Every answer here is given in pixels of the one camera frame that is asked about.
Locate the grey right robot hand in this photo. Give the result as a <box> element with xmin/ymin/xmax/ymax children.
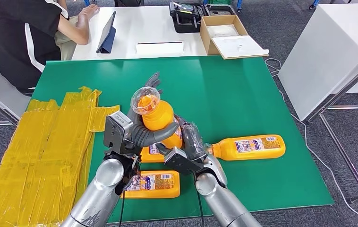
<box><xmin>155</xmin><ymin>115</ymin><xmax>209</xmax><ymax>162</ymax></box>

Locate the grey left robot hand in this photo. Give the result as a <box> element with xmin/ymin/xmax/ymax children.
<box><xmin>126</xmin><ymin>72</ymin><xmax>179</xmax><ymax>149</ymax></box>

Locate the person's right hand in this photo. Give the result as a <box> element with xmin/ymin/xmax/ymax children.
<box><xmin>78</xmin><ymin>4</ymin><xmax>101</xmax><ymax>23</ymax></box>

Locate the orange Tide detergent bottle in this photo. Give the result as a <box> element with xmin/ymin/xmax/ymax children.
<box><xmin>121</xmin><ymin>170</ymin><xmax>181</xmax><ymax>200</ymax></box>
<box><xmin>130</xmin><ymin>87</ymin><xmax>184</xmax><ymax>149</ymax></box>
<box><xmin>204</xmin><ymin>134</ymin><xmax>287</xmax><ymax>161</ymax></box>
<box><xmin>140</xmin><ymin>142</ymin><xmax>167</xmax><ymax>164</ymax></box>

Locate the tablet in dark folding case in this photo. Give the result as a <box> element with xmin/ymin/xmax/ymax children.
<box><xmin>96</xmin><ymin>11</ymin><xmax>117</xmax><ymax>54</ymax></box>

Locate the black chair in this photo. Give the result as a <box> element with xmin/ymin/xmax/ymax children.
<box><xmin>114</xmin><ymin>0</ymin><xmax>145</xmax><ymax>8</ymax></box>

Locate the green table mat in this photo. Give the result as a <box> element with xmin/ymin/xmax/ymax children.
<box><xmin>30</xmin><ymin>55</ymin><xmax>335</xmax><ymax>224</ymax></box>

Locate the white desk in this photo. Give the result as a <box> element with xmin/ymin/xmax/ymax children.
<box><xmin>71</xmin><ymin>5</ymin><xmax>209</xmax><ymax>61</ymax></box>

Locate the flat white box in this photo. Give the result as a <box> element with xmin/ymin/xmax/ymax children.
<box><xmin>135</xmin><ymin>41</ymin><xmax>185</xmax><ymax>56</ymax></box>

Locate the person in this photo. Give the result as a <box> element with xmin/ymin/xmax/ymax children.
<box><xmin>0</xmin><ymin>0</ymin><xmax>101</xmax><ymax>97</ymax></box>

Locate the black tool case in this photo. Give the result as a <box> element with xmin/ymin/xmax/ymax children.
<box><xmin>169</xmin><ymin>0</ymin><xmax>238</xmax><ymax>34</ymax></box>

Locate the open cardboard box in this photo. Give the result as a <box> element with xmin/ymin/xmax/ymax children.
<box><xmin>199</xmin><ymin>15</ymin><xmax>269</xmax><ymax>60</ymax></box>

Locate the yellow taped cardboard sheet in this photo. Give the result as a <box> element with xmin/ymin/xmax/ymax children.
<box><xmin>0</xmin><ymin>87</ymin><xmax>121</xmax><ymax>227</ymax></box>

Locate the white foam insert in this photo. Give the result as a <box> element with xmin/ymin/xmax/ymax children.
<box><xmin>206</xmin><ymin>24</ymin><xmax>239</xmax><ymax>38</ymax></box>

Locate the white table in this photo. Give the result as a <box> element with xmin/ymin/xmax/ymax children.
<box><xmin>277</xmin><ymin>3</ymin><xmax>358</xmax><ymax>122</ymax></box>

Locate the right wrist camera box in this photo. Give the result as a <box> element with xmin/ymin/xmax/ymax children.
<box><xmin>164</xmin><ymin>147</ymin><xmax>205</xmax><ymax>175</ymax></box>

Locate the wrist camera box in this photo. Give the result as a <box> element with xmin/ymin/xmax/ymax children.
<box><xmin>164</xmin><ymin>147</ymin><xmax>205</xmax><ymax>175</ymax></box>
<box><xmin>103</xmin><ymin>110</ymin><xmax>134</xmax><ymax>154</ymax></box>

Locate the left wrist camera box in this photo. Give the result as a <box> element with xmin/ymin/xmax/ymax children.
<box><xmin>103</xmin><ymin>110</ymin><xmax>134</xmax><ymax>154</ymax></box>

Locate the black right camera cable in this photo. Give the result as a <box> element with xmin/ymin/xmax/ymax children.
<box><xmin>195</xmin><ymin>175</ymin><xmax>205</xmax><ymax>227</ymax></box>

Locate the black camera cable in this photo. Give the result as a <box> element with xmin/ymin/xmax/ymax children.
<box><xmin>118</xmin><ymin>188</ymin><xmax>127</xmax><ymax>227</ymax></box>
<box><xmin>195</xmin><ymin>175</ymin><xmax>205</xmax><ymax>227</ymax></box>

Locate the black left camera cable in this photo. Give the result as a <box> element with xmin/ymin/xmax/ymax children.
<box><xmin>118</xmin><ymin>188</ymin><xmax>127</xmax><ymax>227</ymax></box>

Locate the white floor cable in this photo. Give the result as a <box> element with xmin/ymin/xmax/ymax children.
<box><xmin>265</xmin><ymin>58</ymin><xmax>358</xmax><ymax>226</ymax></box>

